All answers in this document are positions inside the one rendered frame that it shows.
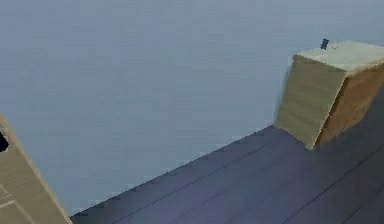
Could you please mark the small dark grey object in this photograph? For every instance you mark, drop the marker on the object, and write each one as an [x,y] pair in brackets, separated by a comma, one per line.
[324,44]

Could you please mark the tan wooden cabinet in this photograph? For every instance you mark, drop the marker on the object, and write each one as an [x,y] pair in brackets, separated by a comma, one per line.
[313,100]

